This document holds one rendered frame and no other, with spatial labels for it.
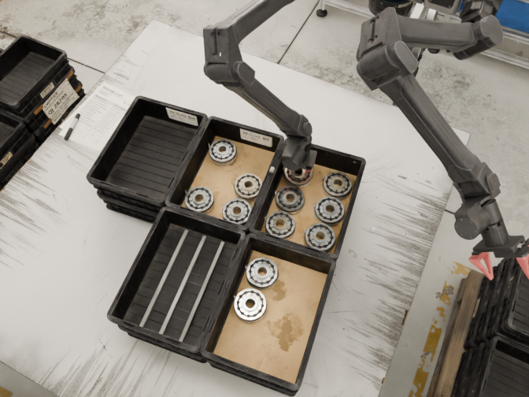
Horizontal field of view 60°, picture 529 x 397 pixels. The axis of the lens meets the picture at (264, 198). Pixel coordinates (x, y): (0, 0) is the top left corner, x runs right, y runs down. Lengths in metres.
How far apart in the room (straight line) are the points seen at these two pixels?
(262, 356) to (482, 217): 0.75
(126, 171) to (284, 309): 0.78
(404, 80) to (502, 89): 2.42
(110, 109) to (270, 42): 1.54
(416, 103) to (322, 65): 2.21
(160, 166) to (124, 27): 1.99
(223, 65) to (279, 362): 0.87
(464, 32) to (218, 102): 1.15
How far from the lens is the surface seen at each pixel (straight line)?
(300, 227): 1.59
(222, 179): 1.69
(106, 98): 2.20
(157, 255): 1.60
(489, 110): 3.25
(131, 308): 1.56
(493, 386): 2.09
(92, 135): 2.09
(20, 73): 2.80
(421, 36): 1.12
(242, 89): 1.17
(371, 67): 1.01
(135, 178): 1.76
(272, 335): 1.47
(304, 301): 1.50
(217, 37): 1.13
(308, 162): 1.55
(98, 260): 1.79
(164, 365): 1.63
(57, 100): 2.69
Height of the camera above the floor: 2.27
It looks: 61 degrees down
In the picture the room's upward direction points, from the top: 1 degrees counter-clockwise
